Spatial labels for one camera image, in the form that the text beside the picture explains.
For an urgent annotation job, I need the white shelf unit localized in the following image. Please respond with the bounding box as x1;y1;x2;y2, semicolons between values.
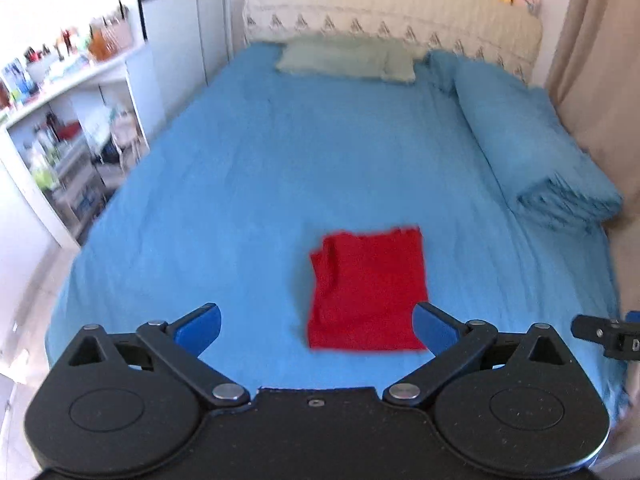
1;0;150;248

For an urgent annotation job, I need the cream quilted headboard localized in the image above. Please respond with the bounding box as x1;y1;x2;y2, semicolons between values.
242;0;542;82

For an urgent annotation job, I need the red small garment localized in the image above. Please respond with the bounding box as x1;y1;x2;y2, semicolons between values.
307;228;428;352

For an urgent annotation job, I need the white grey wardrobe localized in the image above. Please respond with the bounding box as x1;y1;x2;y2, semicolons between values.
127;0;231;138

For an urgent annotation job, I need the orange toy on shelf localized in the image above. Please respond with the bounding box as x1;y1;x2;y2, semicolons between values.
88;28;117;62

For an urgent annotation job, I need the green pillow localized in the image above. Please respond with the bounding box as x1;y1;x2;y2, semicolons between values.
276;35;416;84

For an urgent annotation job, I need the pink basket on shelf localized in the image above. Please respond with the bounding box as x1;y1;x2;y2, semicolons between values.
102;15;134;51

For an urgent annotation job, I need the folded blue duvet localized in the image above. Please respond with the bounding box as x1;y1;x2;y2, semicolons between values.
426;50;623;231

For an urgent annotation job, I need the beige curtain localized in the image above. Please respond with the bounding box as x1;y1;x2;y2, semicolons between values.
544;0;640;271

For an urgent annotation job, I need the blue bed sheet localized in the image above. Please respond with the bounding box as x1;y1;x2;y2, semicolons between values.
46;44;626;410

